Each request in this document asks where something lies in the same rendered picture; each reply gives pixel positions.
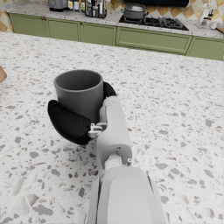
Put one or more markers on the grey lidded cooking pot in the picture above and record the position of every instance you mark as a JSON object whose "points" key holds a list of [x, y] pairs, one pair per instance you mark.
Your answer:
{"points": [[134, 11]]}

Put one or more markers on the black gas stove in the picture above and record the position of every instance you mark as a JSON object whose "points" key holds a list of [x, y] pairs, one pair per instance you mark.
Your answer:
{"points": [[154, 22]]}

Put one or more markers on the green kitchen cabinet row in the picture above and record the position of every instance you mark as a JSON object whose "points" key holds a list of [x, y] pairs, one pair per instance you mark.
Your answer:
{"points": [[116, 35]]}

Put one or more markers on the tan cup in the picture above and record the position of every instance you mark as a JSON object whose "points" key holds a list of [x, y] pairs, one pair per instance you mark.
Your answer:
{"points": [[2, 74]]}

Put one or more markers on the black rack of bottles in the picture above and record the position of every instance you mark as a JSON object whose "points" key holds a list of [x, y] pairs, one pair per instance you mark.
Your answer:
{"points": [[95, 8]]}

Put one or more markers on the grey kitchen appliance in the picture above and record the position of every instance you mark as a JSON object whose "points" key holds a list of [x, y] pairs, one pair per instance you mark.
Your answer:
{"points": [[57, 4]]}

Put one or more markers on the dark grey cup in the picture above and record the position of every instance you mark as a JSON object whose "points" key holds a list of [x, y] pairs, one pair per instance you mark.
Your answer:
{"points": [[79, 92]]}

